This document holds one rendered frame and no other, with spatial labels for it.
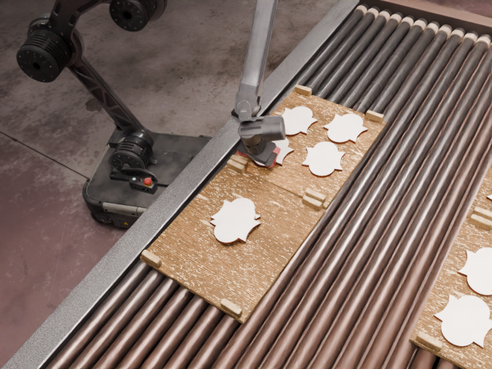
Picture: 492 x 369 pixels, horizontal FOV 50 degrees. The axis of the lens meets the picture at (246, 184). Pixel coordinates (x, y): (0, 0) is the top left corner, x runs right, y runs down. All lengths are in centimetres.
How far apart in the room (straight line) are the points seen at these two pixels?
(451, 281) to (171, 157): 162
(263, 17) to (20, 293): 182
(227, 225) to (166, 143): 135
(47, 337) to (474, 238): 114
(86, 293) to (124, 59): 254
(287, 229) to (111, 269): 50
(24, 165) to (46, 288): 87
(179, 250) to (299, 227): 34
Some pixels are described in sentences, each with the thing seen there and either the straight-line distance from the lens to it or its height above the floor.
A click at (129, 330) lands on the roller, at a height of 92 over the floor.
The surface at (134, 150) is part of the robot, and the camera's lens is 252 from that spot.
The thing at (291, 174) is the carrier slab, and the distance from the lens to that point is 160.
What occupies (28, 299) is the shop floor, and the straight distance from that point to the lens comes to 271.
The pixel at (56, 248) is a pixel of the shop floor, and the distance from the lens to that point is 282.
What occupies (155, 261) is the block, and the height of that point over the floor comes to 96.
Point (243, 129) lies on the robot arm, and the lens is 146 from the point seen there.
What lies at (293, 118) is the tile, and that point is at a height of 95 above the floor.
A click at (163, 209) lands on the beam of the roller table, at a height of 91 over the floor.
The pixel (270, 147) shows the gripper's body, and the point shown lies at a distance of 154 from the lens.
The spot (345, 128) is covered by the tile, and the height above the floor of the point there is 95.
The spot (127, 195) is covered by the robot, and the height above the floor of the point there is 24.
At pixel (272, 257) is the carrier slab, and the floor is 94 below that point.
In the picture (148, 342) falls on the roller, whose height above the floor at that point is 92.
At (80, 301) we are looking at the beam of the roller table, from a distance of 149.
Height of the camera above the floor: 214
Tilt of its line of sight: 49 degrees down
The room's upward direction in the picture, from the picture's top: 6 degrees counter-clockwise
